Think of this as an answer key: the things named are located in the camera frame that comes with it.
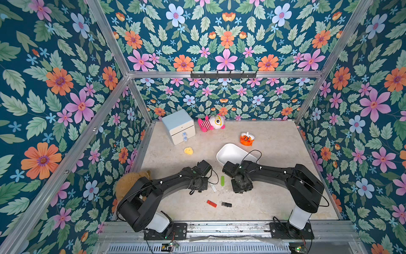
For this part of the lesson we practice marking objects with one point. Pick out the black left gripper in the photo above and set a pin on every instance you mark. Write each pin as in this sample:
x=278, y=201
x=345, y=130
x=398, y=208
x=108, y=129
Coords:
x=205, y=187

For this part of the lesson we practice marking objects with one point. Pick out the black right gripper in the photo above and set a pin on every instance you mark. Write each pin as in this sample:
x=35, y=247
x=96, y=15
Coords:
x=242, y=185

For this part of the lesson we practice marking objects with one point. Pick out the red usb drive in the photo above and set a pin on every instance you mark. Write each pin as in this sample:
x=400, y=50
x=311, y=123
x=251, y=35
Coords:
x=212, y=204

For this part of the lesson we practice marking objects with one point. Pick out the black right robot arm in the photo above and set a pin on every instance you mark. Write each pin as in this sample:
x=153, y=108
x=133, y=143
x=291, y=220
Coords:
x=305, y=188

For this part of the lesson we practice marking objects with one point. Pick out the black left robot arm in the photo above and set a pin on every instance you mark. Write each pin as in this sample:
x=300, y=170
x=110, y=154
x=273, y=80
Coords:
x=140, y=203

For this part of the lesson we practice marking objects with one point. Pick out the white storage box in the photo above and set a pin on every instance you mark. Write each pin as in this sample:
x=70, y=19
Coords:
x=234, y=154

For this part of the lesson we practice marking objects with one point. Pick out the yellow chick toy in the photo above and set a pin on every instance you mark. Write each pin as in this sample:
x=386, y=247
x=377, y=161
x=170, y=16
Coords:
x=188, y=150

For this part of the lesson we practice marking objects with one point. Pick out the orange tiger toy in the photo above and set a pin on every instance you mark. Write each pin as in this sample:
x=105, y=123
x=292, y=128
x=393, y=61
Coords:
x=247, y=139

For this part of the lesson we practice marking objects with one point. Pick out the light blue drawer cabinet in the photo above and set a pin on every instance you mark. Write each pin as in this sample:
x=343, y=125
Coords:
x=180, y=126

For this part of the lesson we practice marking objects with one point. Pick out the pink striped plush fish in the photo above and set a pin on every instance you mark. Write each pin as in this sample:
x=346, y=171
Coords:
x=214, y=122

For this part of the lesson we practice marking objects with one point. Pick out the brown teddy bear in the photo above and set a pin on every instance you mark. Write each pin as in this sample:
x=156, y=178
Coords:
x=126, y=182

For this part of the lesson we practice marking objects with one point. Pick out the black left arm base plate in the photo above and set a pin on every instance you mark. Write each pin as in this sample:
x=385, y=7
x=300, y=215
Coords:
x=174, y=231

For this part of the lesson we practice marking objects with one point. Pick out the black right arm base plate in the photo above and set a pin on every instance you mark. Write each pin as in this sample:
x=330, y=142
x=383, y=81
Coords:
x=285, y=231

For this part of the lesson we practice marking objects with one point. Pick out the black wall hook rail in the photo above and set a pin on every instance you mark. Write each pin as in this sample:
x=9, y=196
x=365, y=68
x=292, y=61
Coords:
x=227, y=75

